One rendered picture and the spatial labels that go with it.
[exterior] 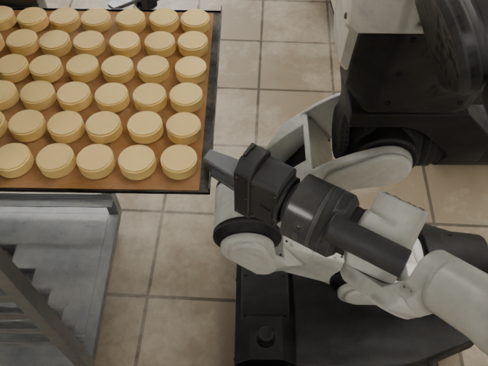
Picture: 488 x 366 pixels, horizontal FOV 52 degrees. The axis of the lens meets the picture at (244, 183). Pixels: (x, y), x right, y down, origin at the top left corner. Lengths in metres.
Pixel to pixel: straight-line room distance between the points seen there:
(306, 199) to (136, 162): 0.24
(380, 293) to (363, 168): 0.28
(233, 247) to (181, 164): 0.37
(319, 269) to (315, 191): 0.60
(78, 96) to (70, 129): 0.07
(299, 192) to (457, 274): 0.20
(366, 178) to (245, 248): 0.30
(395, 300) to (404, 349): 0.78
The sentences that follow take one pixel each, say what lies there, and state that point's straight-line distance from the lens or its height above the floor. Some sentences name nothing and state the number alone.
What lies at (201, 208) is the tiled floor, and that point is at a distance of 1.69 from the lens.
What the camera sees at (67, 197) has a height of 0.24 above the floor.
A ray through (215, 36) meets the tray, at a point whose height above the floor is 0.86.
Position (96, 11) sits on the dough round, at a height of 0.88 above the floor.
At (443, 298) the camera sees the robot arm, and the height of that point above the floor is 0.94.
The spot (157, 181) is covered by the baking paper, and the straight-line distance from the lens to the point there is 0.69.
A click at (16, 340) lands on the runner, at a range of 1.36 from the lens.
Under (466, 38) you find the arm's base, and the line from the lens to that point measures 0.43.
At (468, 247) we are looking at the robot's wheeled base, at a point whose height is 0.36.
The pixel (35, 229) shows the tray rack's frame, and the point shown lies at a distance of 1.59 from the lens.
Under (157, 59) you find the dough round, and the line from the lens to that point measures 0.83.
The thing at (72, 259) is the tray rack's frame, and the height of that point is 0.15.
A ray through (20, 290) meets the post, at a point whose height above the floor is 0.62.
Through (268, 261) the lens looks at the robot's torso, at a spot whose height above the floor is 0.47.
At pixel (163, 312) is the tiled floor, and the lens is 1.53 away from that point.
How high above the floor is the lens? 1.41
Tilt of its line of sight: 54 degrees down
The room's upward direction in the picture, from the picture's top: straight up
